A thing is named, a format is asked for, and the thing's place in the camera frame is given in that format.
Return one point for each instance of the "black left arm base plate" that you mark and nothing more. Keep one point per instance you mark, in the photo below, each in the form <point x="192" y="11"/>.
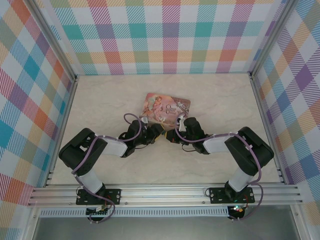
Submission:
<point x="113" y="195"/>

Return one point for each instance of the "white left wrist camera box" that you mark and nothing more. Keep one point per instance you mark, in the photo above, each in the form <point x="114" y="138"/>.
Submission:
<point x="144" y="120"/>

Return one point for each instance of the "small circuit board with LED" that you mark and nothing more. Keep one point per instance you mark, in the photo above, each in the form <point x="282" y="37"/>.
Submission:
<point x="237" y="209"/>

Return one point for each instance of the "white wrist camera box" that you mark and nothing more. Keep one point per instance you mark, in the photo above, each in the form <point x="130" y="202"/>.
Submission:
<point x="144" y="120"/>
<point x="182" y="116"/>

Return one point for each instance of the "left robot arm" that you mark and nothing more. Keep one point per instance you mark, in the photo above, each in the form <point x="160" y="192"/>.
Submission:
<point x="113" y="148"/>

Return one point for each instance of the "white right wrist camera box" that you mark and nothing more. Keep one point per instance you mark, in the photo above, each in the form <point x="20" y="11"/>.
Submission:
<point x="182" y="116"/>

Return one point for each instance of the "aluminium side rail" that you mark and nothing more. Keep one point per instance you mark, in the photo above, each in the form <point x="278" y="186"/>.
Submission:
<point x="265" y="125"/>
<point x="65" y="125"/>

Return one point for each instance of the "pink storybook tin box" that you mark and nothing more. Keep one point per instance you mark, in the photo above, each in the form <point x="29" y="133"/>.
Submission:
<point x="160" y="105"/>

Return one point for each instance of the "aluminium frame post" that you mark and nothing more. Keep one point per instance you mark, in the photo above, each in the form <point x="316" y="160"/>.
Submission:
<point x="272" y="40"/>
<point x="50" y="37"/>

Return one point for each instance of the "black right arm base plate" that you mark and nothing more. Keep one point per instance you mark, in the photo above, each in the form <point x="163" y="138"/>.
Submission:
<point x="215" y="195"/>

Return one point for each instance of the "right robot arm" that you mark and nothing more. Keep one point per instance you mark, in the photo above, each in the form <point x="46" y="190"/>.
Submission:
<point x="217" y="146"/>

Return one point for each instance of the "aluminium mounting rail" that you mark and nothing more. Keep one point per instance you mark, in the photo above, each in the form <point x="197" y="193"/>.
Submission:
<point x="162" y="195"/>

